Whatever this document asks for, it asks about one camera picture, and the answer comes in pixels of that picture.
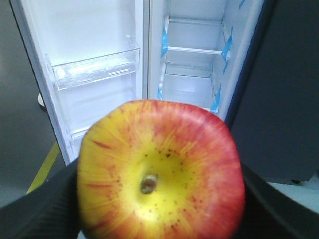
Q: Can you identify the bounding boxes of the open fridge with shelves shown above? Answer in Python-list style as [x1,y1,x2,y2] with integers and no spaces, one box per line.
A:
[145,0,276,123]

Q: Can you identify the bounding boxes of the red yellow apple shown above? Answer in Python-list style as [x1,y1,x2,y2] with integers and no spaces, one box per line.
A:
[77,100,245,239]

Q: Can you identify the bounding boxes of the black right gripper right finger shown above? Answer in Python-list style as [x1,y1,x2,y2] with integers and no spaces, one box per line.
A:
[242,165,319,239]

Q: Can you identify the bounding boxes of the silver stanchion pole with base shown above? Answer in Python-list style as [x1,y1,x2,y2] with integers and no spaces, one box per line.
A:
[37,93,46,111]

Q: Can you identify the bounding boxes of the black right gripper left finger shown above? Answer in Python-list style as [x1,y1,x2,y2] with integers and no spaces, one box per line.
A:
[0,160,80,239]

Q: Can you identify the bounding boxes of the clear upper door bin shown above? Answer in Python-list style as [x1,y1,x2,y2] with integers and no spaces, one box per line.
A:
[48,35,141,91]

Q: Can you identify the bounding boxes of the dark grey closed fridge door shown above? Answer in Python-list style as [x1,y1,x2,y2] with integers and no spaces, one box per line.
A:
[231,0,319,181]

